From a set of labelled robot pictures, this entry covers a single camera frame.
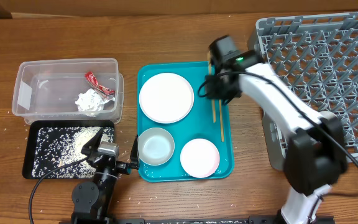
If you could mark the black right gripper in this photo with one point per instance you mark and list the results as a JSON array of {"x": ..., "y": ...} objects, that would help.
[{"x": 210, "y": 91}]

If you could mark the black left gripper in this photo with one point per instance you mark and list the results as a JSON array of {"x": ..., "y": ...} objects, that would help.
[{"x": 125, "y": 167}]

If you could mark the wooden chopstick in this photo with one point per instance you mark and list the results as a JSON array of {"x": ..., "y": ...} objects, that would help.
[
  {"x": 210, "y": 73},
  {"x": 221, "y": 119}
]

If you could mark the grey bowl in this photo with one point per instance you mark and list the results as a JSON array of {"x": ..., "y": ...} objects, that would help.
[{"x": 155, "y": 146}]

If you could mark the white tissue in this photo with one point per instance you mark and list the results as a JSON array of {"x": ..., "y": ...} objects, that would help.
[{"x": 92, "y": 103}]

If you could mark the red snack wrapper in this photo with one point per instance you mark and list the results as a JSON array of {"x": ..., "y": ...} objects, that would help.
[{"x": 100, "y": 89}]

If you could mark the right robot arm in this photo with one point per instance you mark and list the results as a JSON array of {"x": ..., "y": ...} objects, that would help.
[{"x": 315, "y": 159}]

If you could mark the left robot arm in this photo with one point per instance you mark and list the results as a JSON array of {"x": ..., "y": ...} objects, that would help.
[{"x": 92, "y": 198}]

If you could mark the teal plastic tray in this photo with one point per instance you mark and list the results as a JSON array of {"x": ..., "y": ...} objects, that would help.
[{"x": 197, "y": 124}]

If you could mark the large white plate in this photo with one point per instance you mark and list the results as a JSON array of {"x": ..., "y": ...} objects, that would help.
[{"x": 166, "y": 98}]

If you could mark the black tray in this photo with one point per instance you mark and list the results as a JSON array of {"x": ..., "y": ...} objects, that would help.
[{"x": 52, "y": 144}]

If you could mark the white bowl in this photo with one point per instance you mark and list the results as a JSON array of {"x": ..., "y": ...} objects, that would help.
[{"x": 199, "y": 158}]

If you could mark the clear plastic bin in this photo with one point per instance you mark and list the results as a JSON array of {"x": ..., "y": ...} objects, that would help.
[{"x": 48, "y": 89}]

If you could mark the grey dish rack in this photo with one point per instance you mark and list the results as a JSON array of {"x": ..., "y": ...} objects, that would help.
[{"x": 317, "y": 58}]

